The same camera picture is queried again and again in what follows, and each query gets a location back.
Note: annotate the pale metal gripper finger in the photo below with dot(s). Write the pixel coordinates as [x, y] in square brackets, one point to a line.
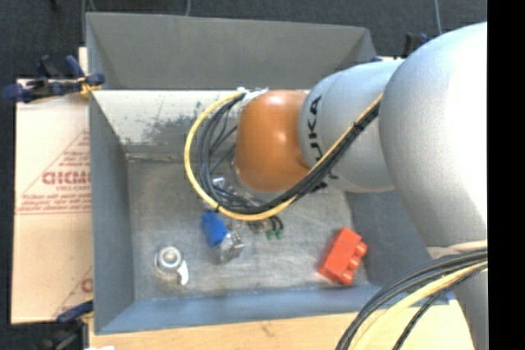
[233, 248]

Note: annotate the blue block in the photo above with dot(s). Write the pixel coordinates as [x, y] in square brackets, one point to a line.
[214, 228]

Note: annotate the red toy brick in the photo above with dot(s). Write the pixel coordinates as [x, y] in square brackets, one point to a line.
[342, 256]

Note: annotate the grey metal bin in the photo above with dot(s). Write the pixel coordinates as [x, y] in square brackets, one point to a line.
[164, 53]

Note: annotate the brown cardboard board, red print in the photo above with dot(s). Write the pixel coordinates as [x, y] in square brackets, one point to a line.
[49, 225]

